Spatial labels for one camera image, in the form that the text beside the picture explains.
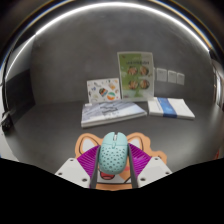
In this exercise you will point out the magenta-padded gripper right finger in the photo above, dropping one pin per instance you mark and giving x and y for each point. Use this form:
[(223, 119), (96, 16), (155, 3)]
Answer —
[(155, 170)]

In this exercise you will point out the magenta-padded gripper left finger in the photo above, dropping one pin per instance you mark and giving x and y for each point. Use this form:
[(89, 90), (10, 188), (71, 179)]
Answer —
[(70, 170)]

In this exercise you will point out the mint green computer mouse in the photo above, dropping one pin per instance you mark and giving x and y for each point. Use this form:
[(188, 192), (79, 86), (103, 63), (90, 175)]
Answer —
[(113, 154)]

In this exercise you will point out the orange corgi-shaped mouse pad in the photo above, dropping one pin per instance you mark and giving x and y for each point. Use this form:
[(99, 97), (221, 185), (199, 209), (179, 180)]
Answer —
[(85, 143)]

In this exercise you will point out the white book with blue band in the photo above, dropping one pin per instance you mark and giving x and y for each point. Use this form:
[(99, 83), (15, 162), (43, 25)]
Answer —
[(171, 108)]

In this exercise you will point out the grey striped book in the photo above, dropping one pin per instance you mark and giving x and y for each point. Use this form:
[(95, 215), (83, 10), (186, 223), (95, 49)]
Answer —
[(111, 112)]

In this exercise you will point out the black flat panel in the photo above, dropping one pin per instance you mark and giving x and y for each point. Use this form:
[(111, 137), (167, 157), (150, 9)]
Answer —
[(20, 91)]

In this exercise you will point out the green illustrated booklet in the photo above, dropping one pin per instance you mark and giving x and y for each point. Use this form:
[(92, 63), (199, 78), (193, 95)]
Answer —
[(136, 76)]

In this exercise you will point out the white ceiling light strip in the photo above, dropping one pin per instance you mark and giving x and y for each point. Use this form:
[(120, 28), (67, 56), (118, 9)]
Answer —
[(110, 5)]

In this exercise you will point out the white wall socket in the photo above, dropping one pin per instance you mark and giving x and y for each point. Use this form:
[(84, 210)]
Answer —
[(172, 76), (180, 78), (161, 74)]

